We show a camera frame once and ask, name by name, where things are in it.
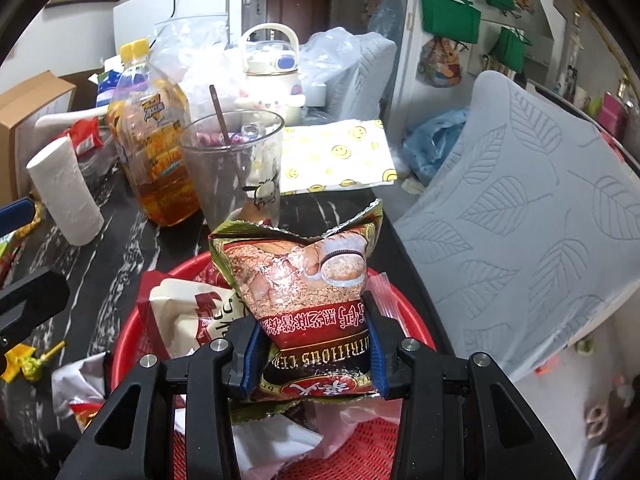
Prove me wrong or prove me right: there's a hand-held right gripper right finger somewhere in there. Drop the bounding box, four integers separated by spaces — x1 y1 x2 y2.
361 291 576 480

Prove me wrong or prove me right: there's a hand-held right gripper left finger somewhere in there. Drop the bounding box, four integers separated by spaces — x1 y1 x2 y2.
55 317 263 480

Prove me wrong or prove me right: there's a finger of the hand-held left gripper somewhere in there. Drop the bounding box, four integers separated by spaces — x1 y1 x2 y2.
0 198 42 237
0 271 71 337

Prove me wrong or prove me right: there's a red plastic mesh basket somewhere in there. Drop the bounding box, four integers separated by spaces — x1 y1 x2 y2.
111 250 451 480

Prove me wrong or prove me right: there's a white paper towel roll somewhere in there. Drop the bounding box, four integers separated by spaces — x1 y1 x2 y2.
26 137 105 247

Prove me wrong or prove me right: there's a yellow green candy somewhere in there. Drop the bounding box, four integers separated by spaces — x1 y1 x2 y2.
0 340 66 385

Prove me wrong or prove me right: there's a white plastic packet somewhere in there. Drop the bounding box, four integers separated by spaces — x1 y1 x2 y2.
232 400 401 480

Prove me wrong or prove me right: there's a white red snack packet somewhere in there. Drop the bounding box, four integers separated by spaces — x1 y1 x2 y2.
137 272 251 361

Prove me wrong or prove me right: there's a crumpled white red wrapper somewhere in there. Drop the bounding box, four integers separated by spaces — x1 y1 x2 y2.
52 352 108 433

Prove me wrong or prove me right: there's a red plastic packet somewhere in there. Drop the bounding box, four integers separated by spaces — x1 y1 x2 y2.
65 116 103 156

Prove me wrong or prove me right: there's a brown cardboard box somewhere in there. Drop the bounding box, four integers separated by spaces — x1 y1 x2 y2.
0 71 76 206

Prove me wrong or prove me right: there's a blue tissue pack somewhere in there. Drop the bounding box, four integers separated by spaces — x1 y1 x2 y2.
95 71 126 108

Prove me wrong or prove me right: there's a clear glass cup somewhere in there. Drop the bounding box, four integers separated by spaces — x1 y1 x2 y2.
179 109 286 231

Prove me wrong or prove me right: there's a smiley print paper bag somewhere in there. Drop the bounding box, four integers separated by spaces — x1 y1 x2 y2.
280 119 398 195

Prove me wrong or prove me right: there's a chair with leaf pattern cover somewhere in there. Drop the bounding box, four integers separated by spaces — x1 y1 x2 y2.
322 32 397 121
392 70 640 383

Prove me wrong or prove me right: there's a blue plastic bag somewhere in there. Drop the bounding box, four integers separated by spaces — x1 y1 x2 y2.
402 107 471 186

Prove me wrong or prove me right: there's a white refrigerator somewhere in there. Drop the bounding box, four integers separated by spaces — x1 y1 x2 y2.
112 0 246 53

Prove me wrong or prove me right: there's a clear zip bag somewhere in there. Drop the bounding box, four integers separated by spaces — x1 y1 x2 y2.
152 15 243 91

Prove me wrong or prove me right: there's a white cartoon kettle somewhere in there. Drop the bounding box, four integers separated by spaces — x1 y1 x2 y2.
235 22 307 126

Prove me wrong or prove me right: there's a colourful printed hanging bag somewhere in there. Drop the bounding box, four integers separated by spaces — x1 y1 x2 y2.
417 35 463 88

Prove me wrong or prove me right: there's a clear plastic bag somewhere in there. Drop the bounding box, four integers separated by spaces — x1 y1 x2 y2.
299 27 386 106

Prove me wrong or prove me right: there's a small green tote bag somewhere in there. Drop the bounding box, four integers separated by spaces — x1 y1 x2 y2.
487 25 533 73

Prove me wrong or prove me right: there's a pink box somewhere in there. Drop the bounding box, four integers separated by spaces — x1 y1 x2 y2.
602 92 626 131

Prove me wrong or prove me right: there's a brown door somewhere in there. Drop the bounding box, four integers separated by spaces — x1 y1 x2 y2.
266 0 333 31

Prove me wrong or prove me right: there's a large green tote bag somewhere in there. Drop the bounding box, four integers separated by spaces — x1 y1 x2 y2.
420 0 482 43

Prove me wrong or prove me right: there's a brown handled spoon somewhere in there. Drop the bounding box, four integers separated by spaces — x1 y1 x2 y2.
209 85 261 196

